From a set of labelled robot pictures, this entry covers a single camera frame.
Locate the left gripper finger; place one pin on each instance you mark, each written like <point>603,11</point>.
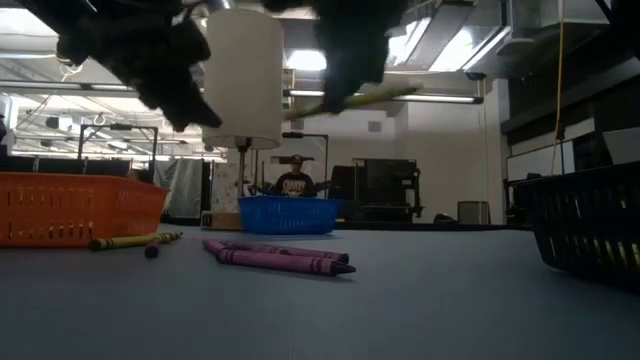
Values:
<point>197,112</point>
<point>172,119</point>

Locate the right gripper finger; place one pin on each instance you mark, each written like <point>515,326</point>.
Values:
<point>357,91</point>
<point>336,97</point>

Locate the purple crayon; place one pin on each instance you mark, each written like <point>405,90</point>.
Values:
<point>280,262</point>
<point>152,251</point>
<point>280,249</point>

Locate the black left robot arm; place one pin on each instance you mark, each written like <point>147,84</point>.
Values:
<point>100,7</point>

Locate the grey cloth cover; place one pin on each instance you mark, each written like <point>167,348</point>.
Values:
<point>185,185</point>

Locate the fluorescent light fixture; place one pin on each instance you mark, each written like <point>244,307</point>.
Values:
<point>440,98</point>
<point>30,86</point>

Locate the person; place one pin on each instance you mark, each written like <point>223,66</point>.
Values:
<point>295,187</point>

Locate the black cabinet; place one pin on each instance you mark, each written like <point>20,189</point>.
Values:
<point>390,185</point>

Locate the blue plastic basket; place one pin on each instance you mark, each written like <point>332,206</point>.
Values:
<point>290,215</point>

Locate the orange plastic basket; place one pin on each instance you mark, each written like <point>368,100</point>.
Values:
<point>75,210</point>

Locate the small black bag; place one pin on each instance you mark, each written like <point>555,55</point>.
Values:
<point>445,220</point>

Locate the grey trash bin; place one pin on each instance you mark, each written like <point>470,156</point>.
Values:
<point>472,212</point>

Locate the black plastic basket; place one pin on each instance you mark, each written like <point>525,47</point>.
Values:
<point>590,225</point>

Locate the black metal frame stand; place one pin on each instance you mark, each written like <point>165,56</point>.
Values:
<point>154,155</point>

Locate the metal ventilation duct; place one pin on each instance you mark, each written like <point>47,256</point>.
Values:
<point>450,40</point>

